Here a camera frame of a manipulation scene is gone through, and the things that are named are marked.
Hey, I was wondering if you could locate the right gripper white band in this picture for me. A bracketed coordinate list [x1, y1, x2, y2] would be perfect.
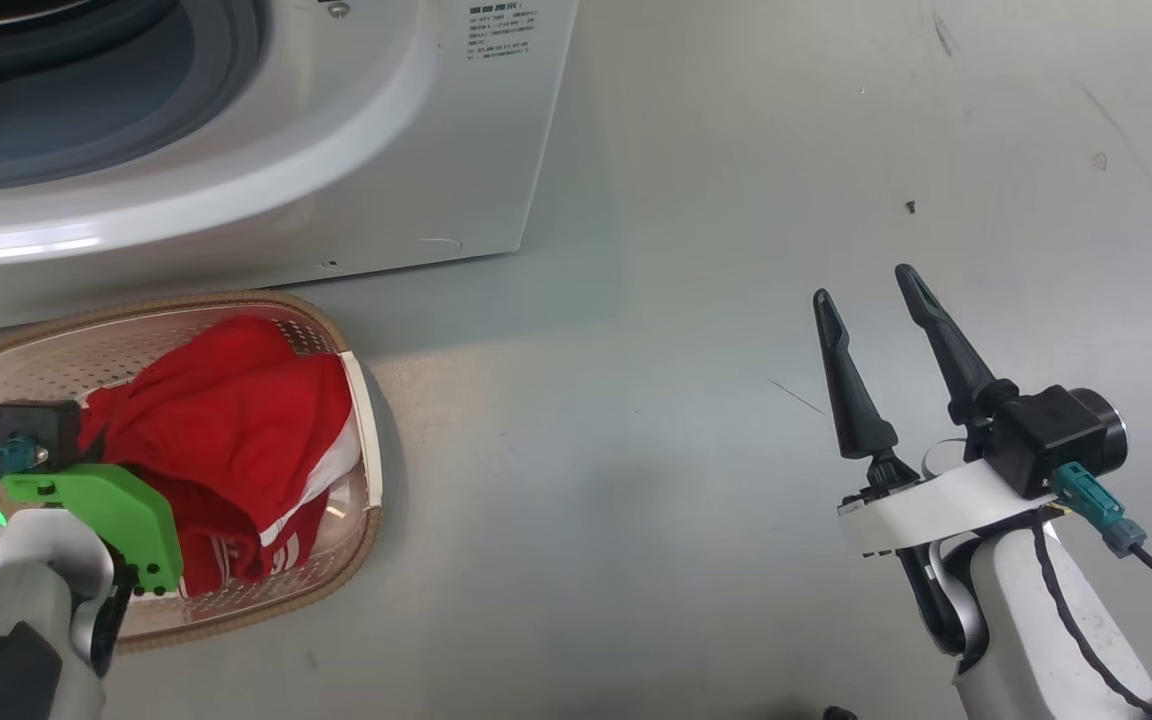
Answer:
[813, 263, 1059, 559]

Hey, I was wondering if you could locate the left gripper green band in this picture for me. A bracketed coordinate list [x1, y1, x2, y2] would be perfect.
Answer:
[1, 462, 184, 596]

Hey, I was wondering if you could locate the red garment with white trim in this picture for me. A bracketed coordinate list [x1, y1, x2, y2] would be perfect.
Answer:
[76, 315, 362, 598]

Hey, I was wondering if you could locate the cream perforated laundry basket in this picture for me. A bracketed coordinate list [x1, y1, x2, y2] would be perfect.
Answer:
[0, 290, 384, 653]

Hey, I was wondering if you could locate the white front-load washing machine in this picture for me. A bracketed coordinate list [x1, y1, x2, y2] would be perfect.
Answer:
[0, 0, 579, 336]

